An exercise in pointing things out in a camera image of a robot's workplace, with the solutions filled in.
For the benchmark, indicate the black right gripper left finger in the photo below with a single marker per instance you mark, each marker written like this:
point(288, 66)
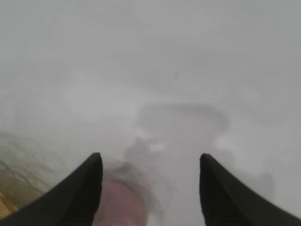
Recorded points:
point(70, 195)

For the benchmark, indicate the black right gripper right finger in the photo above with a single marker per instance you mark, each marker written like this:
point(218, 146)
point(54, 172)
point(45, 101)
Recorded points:
point(230, 200)

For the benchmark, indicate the pink peach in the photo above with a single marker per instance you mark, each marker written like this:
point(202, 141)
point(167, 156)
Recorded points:
point(122, 202)

